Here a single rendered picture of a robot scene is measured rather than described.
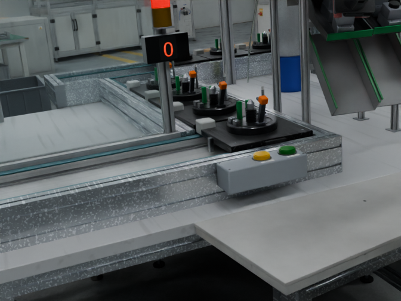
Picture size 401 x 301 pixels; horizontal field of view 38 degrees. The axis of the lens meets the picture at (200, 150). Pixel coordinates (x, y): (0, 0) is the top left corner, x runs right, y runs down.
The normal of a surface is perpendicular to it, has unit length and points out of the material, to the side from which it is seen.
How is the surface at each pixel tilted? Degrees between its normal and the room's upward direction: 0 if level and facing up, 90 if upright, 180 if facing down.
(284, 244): 0
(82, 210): 90
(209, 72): 90
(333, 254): 0
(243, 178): 90
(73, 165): 90
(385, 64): 45
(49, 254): 0
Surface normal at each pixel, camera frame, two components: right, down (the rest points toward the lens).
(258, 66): 0.38, 0.25
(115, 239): -0.08, -0.95
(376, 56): 0.10, -0.47
